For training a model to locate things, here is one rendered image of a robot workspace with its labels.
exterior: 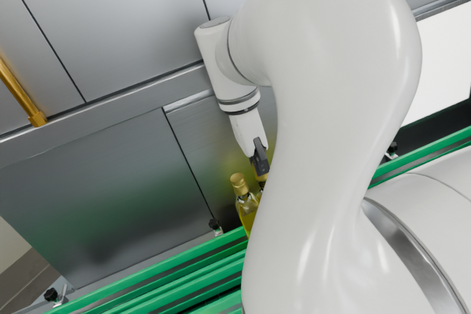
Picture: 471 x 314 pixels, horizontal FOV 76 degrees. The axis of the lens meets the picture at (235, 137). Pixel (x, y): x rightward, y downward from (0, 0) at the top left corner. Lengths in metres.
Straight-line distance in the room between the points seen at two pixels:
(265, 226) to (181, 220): 0.79
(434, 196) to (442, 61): 0.89
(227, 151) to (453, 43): 0.70
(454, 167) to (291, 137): 0.09
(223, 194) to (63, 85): 0.48
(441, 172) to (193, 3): 0.59
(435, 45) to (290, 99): 0.86
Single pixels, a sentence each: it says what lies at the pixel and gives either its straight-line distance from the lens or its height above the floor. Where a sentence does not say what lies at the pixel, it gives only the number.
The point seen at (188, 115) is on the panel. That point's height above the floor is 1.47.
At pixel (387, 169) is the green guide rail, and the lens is 0.98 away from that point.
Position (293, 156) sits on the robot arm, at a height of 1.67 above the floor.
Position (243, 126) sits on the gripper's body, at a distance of 0.57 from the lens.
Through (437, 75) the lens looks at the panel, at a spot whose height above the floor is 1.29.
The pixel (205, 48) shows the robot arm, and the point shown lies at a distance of 0.53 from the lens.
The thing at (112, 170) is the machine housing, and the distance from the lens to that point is 0.82.
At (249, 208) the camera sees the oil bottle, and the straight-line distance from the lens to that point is 0.73.
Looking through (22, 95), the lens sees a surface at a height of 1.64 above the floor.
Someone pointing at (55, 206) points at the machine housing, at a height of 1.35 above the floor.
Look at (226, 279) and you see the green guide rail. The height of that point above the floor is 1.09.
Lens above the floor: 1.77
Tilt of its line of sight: 32 degrees down
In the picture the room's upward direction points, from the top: 19 degrees counter-clockwise
